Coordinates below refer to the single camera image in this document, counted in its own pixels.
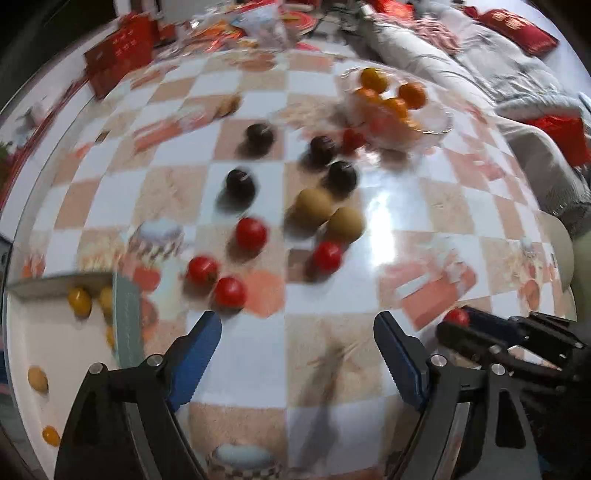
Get cream leather chair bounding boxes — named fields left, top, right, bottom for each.
left=538, top=212, right=583, bottom=324

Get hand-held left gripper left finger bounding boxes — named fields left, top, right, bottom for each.
left=54, top=310, right=223, bottom=480

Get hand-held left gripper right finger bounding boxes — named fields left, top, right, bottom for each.
left=373, top=310, right=544, bottom=480

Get clear plastic bag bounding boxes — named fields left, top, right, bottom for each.
left=231, top=2, right=296, bottom=49

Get red cushion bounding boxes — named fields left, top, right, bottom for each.
left=475, top=8, right=559, bottom=57
left=526, top=115, right=591, bottom=168

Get small red gift box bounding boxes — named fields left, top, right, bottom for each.
left=154, top=21, right=181, bottom=47

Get checkered printed tablecloth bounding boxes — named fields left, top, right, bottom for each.
left=0, top=39, right=578, bottom=480

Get grey sofa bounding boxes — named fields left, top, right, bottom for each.
left=360, top=4, right=591, bottom=236

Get large red gift box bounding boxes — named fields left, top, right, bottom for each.
left=83, top=17, right=158, bottom=100

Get round red plate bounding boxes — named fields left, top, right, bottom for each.
left=281, top=9, right=324, bottom=33

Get clear glass bowl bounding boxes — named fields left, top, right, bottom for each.
left=339, top=67, right=455, bottom=151

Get dark purple cherry tomato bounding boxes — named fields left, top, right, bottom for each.
left=308, top=135, right=339, bottom=164
left=327, top=161, right=359, bottom=195
left=245, top=122, right=276, bottom=154
left=225, top=168, right=257, bottom=201

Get pink striped cloth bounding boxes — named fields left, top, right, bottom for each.
left=413, top=16, right=465, bottom=54

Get orange snack packets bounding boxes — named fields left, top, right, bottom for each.
left=182, top=16, right=252, bottom=49

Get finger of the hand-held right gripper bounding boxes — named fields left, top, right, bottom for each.
left=435, top=320, right=574, bottom=386
left=462, top=306, right=588, bottom=366

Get white rectangular tray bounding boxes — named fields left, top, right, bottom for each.
left=4, top=271, right=145, bottom=462

